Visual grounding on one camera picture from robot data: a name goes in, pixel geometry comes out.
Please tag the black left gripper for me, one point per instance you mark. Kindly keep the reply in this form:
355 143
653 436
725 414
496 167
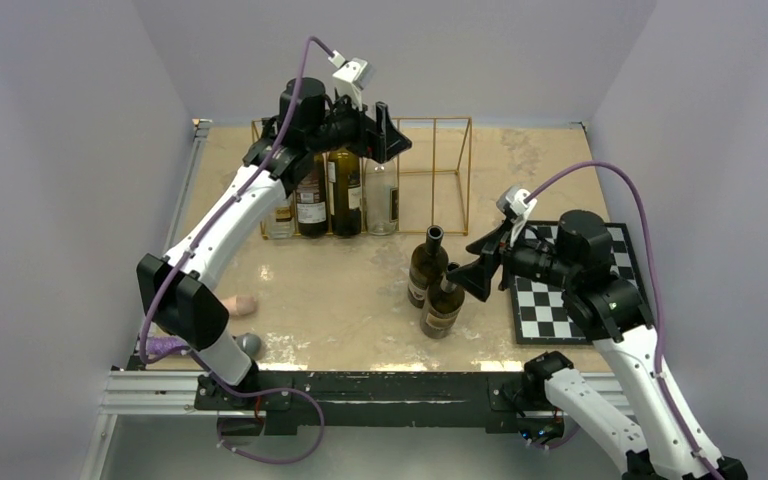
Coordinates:
381 144

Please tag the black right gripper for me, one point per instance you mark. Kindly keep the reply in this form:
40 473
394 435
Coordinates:
476 276

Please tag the clear glass bottle front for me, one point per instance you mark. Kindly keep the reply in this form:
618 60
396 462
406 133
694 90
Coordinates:
381 197

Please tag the dark brown bottle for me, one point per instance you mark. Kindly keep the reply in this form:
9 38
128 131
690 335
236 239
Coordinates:
345 189

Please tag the green bottle silver foil neck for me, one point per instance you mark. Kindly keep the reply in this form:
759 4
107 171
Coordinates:
443 303

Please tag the green wine bottle silver neck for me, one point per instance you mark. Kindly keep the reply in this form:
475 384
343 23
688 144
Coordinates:
311 202

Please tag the clear liquor bottle black cap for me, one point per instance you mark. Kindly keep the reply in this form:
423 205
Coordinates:
280 223

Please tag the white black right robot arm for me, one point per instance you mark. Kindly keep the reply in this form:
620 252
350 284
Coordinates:
661 439

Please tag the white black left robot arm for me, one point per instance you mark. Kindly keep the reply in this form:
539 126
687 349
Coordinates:
176 288

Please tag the black white chessboard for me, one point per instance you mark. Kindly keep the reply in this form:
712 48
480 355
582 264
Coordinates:
537 311

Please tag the beige toy microphone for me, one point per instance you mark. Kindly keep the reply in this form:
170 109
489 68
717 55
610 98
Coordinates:
240 305

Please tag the purple glitter microphone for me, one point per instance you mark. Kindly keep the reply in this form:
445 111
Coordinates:
250 343

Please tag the gold wire wine rack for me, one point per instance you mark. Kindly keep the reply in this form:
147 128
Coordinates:
434 177

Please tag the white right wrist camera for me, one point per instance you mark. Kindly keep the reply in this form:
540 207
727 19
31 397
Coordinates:
517 204

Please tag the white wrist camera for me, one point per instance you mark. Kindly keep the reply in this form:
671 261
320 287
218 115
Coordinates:
350 78
517 204

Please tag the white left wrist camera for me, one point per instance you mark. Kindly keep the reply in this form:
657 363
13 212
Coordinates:
350 78

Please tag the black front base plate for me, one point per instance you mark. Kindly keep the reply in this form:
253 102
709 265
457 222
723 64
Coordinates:
283 401

